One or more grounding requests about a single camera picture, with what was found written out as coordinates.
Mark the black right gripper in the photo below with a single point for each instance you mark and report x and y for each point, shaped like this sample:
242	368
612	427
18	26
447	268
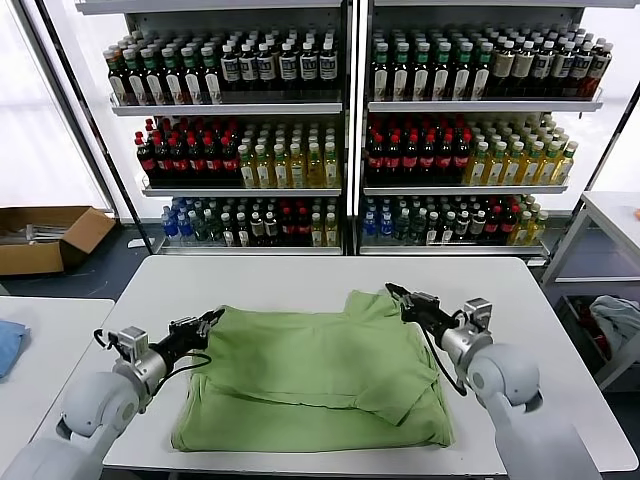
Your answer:
425	315

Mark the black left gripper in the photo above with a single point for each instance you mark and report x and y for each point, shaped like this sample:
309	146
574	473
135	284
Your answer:
185	337

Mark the light green polo shirt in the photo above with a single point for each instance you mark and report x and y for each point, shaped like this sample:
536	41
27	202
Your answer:
310	370

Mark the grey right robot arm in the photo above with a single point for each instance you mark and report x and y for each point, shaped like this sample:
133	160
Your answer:
505	375

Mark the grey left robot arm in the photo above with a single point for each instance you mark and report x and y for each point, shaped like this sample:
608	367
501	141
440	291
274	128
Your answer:
100	405

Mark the dark green drink bottle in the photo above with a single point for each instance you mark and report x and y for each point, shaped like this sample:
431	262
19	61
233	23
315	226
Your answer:
215	230
201	230
419	227
402	227

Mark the small black white-cap bottle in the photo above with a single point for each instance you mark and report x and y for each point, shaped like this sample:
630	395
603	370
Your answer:
446	230
242	232
433	230
228	232

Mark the blue water bottle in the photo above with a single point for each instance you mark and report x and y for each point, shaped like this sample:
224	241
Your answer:
386	226
185	227
370	226
171	227

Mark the small white-label dark bottle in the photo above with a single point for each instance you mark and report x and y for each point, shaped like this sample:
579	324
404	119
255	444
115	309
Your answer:
257	230
271	230
478	225
462	225

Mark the small yellow juice bottle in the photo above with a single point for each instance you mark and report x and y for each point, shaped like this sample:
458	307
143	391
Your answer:
331	232
317	232
537	227
521	230

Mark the white paper scrap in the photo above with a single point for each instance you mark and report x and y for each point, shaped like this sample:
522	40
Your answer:
136	244

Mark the small red-label cola bottle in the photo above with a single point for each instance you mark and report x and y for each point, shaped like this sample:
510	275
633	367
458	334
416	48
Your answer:
509	227
303	230
492	227
288	230

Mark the red-cap cola bottle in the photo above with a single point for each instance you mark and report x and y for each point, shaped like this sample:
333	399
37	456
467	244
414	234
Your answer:
214	165
428	162
411	162
230	165
462	162
147	165
180	165
163	165
376	162
394	162
445	162
197	165

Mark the grey metal side table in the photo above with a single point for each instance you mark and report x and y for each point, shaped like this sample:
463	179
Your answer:
575	280

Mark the dark grey storage crate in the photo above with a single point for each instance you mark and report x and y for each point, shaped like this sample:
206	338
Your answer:
575	320

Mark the open brown cardboard box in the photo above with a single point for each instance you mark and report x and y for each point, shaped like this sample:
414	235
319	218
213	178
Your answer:
30	260

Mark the clear rods bundle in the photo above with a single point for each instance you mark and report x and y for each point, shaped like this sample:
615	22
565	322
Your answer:
40	234

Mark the folded blue cloth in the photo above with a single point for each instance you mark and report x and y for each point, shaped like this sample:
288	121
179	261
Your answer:
10	345

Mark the red cloth item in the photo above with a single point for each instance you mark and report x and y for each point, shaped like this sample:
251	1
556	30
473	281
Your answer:
600	342

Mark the grey metal shelf unit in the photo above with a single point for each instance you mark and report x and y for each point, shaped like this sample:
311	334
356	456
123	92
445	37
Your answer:
475	106
225	109

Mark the crumpled grey cloth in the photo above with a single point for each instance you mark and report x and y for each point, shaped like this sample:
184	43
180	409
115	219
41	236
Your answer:
617	320

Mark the green-cap dark tea bottle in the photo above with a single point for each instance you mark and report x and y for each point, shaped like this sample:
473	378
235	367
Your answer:
174	87
194	87
136	87
481	80
213	85
461	80
441	80
119	85
421	80
380	80
155	87
400	80

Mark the white-label dark drink bottle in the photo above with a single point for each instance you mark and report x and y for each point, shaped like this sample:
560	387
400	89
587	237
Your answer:
580	70
249	69
230	70
542	67
267	68
561	70
308	67
328	67
288	68

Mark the beige-label dark drink bottle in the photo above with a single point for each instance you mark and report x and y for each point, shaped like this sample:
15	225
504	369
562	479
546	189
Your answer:
503	70
522	70

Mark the black slanted pole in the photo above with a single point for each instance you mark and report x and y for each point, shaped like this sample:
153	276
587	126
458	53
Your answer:
84	100
615	140

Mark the red-label dark drink bottle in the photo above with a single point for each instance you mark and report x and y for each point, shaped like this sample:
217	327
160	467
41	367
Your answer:
597	72

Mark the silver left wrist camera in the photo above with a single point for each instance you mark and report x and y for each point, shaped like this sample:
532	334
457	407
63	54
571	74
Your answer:
132	342

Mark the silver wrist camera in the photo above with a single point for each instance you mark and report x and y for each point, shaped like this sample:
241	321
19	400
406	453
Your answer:
132	342
479	314

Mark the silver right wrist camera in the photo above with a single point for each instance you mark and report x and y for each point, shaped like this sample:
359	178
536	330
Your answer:
479	314

